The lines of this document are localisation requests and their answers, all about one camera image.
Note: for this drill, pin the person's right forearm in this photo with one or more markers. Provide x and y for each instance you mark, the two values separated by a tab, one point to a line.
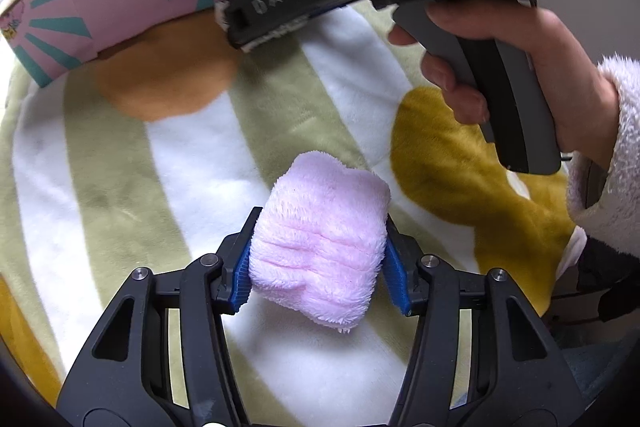
620	187

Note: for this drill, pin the person's right hand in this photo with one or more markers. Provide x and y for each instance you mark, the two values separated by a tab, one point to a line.
565	72

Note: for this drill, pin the pink fluffy cloth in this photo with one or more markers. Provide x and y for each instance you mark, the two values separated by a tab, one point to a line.
320	232

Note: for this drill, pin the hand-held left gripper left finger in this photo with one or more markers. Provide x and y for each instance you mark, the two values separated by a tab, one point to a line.
242	269

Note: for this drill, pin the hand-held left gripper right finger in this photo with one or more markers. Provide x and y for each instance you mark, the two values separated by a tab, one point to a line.
397	277

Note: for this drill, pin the floral striped blanket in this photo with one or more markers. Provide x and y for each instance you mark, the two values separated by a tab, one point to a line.
150	182

